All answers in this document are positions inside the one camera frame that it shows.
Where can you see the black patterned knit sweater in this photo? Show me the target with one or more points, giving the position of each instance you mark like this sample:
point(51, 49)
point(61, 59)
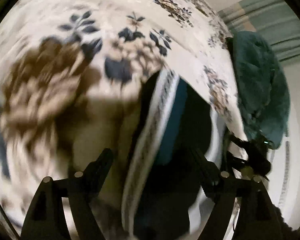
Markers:
point(162, 193)

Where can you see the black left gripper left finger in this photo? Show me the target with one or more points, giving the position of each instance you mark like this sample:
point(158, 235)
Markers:
point(45, 218)

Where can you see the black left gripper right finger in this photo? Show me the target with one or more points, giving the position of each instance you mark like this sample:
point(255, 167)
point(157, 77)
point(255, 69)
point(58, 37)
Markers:
point(257, 217)

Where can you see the dark green plush blanket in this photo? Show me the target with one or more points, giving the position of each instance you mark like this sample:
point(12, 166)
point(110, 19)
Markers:
point(263, 93)

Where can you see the striped grey curtain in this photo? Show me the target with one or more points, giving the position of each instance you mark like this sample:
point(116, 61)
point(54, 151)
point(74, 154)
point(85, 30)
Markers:
point(273, 19)

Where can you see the cream floral fleece blanket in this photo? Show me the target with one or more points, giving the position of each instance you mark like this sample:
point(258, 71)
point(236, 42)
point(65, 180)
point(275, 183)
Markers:
point(71, 74)

